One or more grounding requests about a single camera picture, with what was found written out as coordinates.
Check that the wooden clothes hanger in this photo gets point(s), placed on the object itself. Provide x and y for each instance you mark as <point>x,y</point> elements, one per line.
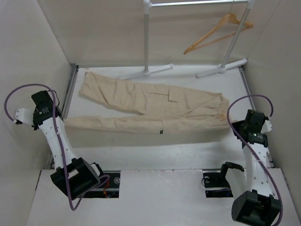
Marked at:
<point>229,18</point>

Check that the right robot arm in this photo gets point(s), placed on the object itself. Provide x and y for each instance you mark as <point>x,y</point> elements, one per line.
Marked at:
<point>254,203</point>

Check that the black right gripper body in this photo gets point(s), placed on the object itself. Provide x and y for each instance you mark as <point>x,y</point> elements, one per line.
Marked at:
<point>240,125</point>

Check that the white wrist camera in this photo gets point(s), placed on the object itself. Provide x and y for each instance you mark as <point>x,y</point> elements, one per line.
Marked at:
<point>267,125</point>
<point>24,115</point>

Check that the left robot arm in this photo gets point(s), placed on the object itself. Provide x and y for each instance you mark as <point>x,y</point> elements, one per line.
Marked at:
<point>69,170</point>

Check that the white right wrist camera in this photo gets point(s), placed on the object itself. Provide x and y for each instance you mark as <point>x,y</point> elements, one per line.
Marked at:
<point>267,125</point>

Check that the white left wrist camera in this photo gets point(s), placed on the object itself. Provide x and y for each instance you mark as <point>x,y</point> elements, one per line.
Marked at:
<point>24,115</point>

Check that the beige trousers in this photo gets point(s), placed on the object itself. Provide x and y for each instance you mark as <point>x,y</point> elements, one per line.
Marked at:
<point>156,108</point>

